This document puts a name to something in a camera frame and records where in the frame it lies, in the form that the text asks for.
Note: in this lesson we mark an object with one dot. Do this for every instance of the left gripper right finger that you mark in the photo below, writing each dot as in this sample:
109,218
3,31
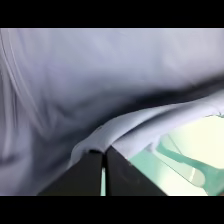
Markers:
128,178

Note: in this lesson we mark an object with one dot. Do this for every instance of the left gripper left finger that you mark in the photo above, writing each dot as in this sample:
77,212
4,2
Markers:
81,178

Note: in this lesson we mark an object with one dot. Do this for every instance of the pale blue shirt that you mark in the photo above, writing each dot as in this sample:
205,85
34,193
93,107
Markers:
100,80

